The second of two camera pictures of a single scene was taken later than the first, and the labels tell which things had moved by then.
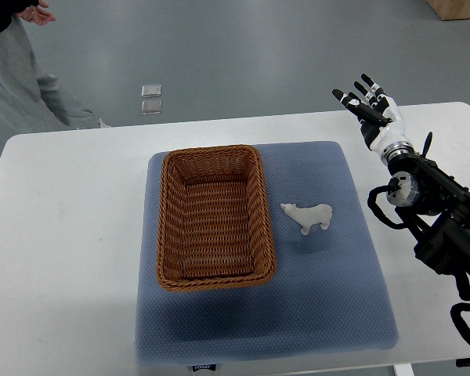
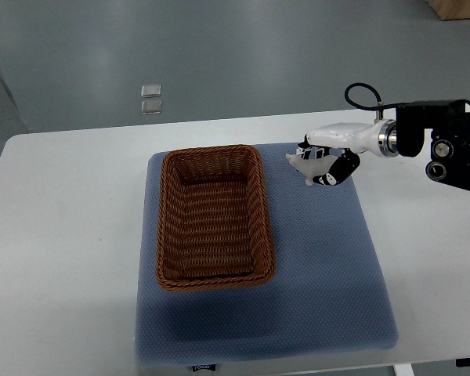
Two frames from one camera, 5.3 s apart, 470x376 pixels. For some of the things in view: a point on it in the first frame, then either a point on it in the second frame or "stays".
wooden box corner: [458, 9] stays
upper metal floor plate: [151, 90] stays
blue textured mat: [328, 297] stays
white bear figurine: [306, 217] → [309, 168]
